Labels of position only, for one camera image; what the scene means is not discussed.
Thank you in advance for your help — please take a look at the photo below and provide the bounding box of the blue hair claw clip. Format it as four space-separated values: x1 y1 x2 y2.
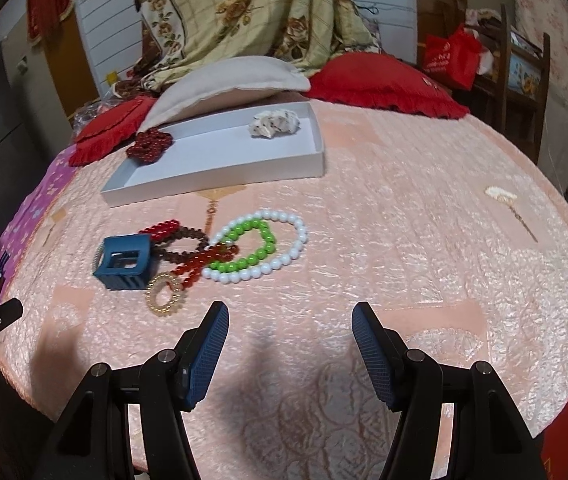
93 234 157 292

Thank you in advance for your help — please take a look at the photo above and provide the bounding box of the red shopping bag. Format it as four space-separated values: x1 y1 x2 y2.
422 24 483 89

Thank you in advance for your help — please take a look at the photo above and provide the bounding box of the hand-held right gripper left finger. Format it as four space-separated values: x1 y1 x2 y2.
29 301 230 480

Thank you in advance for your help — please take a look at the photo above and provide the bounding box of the red frilled pillow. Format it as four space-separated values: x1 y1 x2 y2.
68 96 158 166
306 52 470 120

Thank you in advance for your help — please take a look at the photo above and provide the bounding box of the white shallow cardboard tray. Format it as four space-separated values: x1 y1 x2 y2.
100 101 326 208

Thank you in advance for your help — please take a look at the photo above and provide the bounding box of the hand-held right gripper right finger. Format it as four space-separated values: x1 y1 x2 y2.
351 301 545 480

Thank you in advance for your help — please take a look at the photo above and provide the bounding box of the beige pillow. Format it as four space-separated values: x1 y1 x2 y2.
141 56 311 129

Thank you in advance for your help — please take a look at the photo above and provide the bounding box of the dark red bead bracelet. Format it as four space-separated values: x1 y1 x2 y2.
137 218 181 250

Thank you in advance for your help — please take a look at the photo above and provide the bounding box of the white spotted scrunchie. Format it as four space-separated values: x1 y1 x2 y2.
248 110 301 139

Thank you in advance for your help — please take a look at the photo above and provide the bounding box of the orange-red bead bracelet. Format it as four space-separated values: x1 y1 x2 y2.
170 243 241 289

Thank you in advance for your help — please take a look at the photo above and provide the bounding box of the white bead bracelet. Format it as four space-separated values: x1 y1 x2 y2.
201 209 309 283

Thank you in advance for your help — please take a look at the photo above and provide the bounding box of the purple floral sheet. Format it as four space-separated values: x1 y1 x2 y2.
0 152 76 281

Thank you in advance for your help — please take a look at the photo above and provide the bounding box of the dark wooden chair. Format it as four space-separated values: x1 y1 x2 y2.
438 2 553 162

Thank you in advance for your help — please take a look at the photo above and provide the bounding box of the floral checked blanket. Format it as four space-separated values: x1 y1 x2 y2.
130 0 381 92

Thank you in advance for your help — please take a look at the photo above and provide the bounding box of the pink floral curtain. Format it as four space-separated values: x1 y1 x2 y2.
510 0 568 113

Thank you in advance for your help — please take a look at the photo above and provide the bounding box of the translucent spiral hair tie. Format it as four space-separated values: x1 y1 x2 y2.
144 270 188 317

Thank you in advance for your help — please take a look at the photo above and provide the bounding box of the pink textured bedspread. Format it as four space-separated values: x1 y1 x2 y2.
0 95 568 477

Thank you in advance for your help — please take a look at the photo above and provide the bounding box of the dark red striped scrunchie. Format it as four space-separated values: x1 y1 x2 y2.
125 128 173 163

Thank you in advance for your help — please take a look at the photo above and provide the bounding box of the clear plastic bag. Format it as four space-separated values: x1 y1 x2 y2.
70 99 116 132

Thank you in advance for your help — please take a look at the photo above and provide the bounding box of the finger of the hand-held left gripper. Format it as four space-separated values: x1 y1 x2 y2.
0 298 24 335

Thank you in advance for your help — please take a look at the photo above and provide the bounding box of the green bead bracelet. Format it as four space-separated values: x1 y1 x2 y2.
213 220 278 270

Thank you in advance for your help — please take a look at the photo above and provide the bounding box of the white slatted headboard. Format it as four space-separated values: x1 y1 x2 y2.
74 0 421 77

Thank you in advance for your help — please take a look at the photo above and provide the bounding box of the brown bead bracelet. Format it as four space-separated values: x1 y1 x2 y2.
153 227 210 264

